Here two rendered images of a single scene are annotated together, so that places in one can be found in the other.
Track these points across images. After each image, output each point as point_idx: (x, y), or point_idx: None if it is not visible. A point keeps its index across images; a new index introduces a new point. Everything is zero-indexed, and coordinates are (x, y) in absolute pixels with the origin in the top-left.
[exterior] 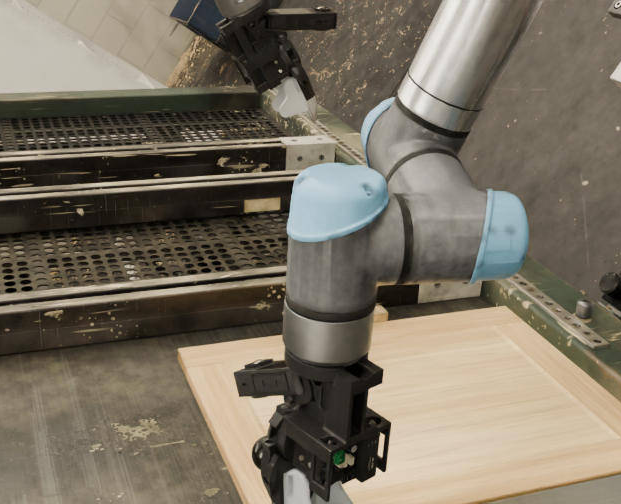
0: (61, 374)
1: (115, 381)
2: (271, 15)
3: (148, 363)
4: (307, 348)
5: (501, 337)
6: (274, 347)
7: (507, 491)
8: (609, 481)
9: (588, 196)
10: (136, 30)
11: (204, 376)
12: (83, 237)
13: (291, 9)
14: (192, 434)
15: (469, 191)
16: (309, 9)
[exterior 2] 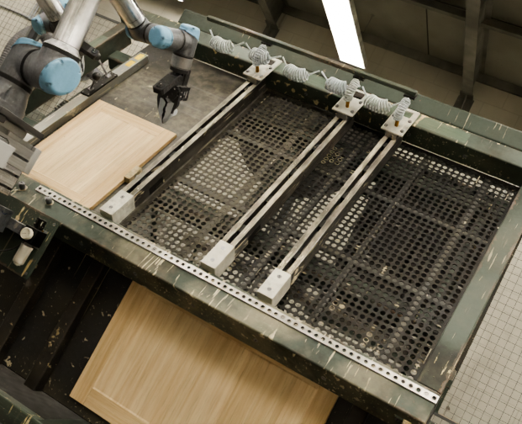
0: (199, 117)
1: (183, 122)
2: (170, 71)
3: (182, 131)
4: None
5: (79, 193)
6: (149, 148)
7: (52, 134)
8: (25, 140)
9: None
10: None
11: (157, 129)
12: (282, 171)
13: (170, 80)
14: (145, 119)
15: (43, 14)
16: (165, 83)
